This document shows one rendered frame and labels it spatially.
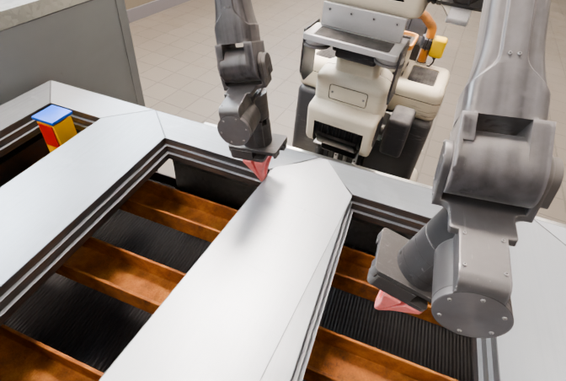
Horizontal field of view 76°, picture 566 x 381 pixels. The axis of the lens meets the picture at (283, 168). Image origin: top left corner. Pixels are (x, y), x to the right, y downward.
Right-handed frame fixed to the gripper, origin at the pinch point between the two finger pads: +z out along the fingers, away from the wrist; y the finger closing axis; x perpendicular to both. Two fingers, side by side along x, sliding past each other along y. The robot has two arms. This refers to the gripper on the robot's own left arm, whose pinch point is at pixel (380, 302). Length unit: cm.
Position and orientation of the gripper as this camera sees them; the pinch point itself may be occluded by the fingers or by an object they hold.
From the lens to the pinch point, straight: 51.3
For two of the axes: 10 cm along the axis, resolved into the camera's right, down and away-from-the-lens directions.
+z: -3.1, 6.7, 6.8
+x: 3.5, -5.8, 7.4
